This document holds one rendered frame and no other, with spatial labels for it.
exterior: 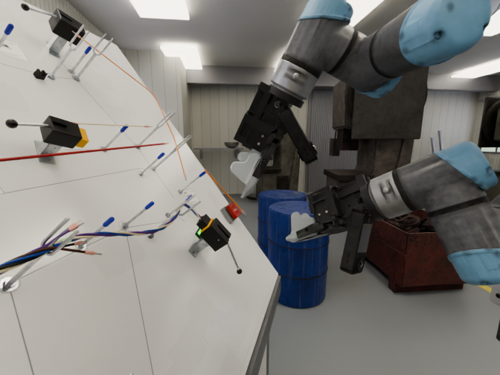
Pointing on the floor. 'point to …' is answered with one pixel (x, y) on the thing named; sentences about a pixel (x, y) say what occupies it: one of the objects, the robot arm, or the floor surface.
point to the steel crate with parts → (411, 254)
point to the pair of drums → (292, 249)
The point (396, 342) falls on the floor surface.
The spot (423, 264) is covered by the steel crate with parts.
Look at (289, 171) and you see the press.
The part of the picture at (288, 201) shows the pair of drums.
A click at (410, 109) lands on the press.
